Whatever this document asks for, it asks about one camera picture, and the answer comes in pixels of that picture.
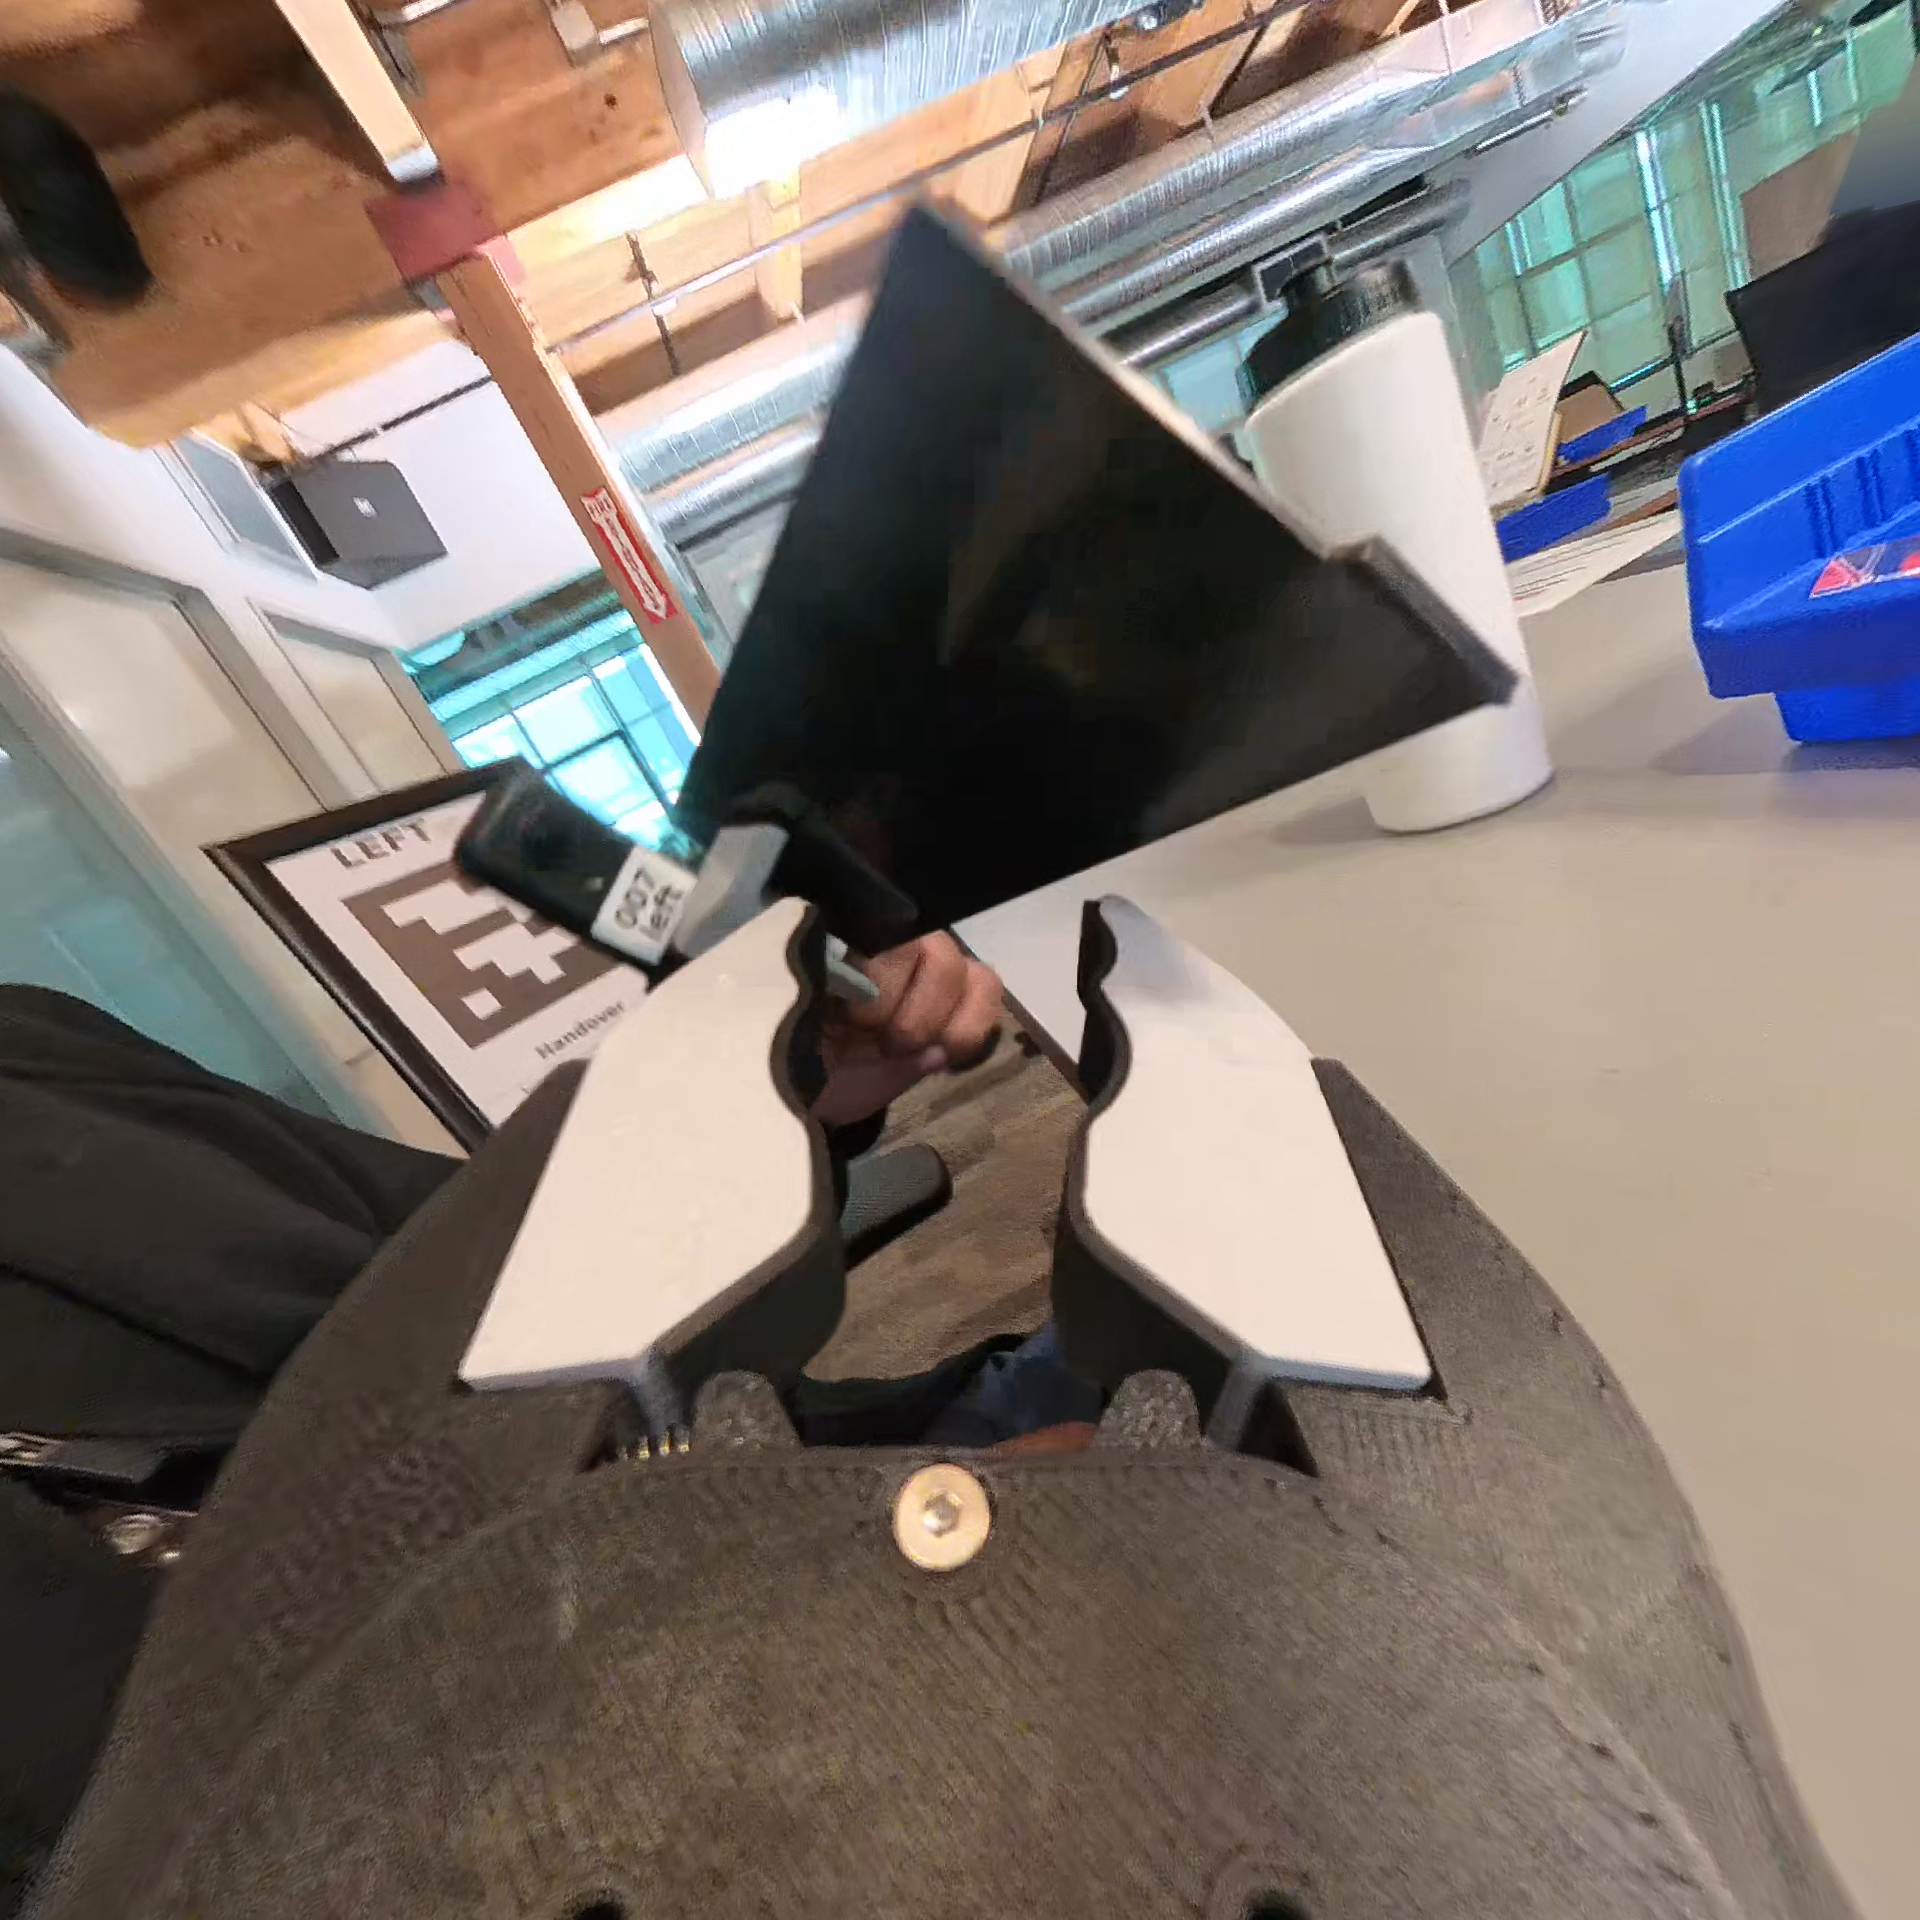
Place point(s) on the glass pane window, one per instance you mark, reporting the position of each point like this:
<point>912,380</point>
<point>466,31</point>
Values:
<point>570,733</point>

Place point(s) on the frosted glass window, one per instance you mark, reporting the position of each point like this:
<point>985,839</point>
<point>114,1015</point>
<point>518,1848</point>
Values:
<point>1650,195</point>

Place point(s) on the dark glossy sheet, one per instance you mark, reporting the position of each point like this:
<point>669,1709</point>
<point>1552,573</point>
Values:
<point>1049,600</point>

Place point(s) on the person's leg in jeans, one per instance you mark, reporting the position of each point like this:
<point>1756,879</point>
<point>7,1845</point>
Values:
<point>961,1394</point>

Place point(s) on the black chair armrest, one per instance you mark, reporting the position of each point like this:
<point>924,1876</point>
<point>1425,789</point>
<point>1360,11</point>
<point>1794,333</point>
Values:
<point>892,1193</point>

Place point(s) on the person's left hand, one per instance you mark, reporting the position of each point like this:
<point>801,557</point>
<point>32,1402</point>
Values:
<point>914,1004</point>

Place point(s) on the person's black jacket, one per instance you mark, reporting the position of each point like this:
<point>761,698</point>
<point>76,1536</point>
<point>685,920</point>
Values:
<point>60,1650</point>

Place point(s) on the wide silver air duct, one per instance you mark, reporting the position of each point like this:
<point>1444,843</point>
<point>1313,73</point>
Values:
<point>839,76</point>

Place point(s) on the person's left forearm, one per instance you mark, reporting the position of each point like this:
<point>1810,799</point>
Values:
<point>150,1170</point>

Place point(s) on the white plastic bottle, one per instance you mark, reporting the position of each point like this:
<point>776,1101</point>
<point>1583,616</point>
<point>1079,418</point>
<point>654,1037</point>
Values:
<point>1410,434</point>

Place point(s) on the wooden post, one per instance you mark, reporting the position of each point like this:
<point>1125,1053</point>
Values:
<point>570,481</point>

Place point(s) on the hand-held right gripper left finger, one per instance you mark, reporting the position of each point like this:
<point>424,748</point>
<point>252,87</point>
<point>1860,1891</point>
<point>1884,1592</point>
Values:
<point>662,1170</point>

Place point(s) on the black wall speaker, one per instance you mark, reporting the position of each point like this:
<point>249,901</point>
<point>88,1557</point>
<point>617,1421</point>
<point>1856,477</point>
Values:
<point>360,516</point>

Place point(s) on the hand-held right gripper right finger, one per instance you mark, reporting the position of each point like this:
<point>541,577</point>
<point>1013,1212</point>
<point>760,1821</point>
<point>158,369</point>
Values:
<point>1231,1170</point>

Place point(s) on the white printed paper sheet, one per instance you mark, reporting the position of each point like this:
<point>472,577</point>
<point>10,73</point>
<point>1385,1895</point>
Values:
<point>1589,562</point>
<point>1529,421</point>

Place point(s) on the clear red cube block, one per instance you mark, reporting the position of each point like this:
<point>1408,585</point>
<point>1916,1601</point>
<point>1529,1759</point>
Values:
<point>1861,572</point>

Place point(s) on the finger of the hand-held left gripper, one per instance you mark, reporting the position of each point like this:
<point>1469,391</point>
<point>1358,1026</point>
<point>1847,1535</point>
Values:
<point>743,884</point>

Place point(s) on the blue plastic bin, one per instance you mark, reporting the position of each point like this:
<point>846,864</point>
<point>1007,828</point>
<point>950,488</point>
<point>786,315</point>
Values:
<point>1799,600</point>

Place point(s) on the small blue bin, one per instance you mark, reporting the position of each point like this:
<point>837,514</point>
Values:
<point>1552,516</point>

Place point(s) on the black framed board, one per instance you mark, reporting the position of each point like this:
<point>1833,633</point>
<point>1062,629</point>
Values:
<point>390,931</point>

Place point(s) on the black monitor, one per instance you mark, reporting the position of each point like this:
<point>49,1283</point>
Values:
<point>1816,300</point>

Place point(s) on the silver spiral air duct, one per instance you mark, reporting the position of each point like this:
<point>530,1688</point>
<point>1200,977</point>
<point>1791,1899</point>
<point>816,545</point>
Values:
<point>705,434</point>

